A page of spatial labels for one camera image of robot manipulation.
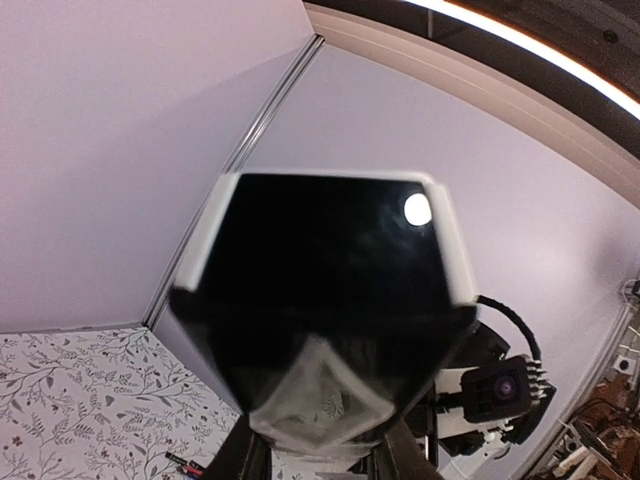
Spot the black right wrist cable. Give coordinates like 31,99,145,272
475,294,546,369

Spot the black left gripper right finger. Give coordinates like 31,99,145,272
369,420,444,480

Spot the white slim remote control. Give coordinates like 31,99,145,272
169,172,477,454

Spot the red AAA battery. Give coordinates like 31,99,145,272
165,452,205,479

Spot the left aluminium corner post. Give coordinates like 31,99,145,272
141,33,325,330

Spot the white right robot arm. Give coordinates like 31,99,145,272
424,324,557,479

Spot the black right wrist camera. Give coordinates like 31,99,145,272
460,355,549,423

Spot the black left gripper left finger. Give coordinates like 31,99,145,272
207,416,272,480

